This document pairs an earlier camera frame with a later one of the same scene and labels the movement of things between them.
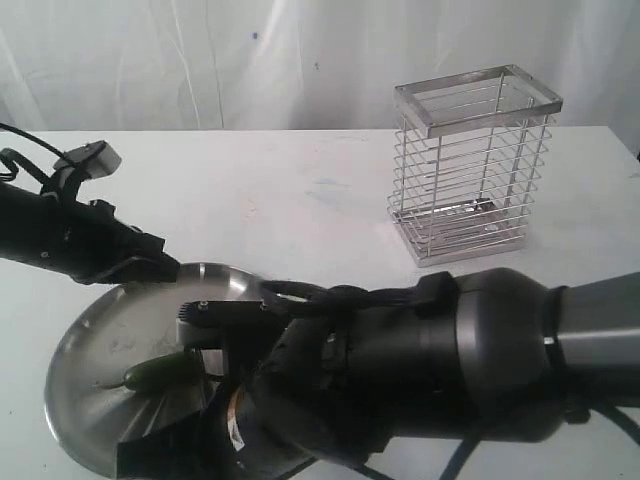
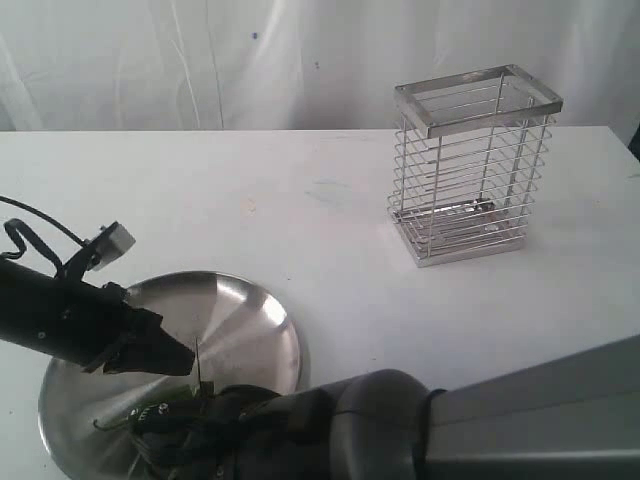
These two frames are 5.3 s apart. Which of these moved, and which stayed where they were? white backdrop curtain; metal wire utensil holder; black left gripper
Moved: black left gripper
Stayed: white backdrop curtain; metal wire utensil holder
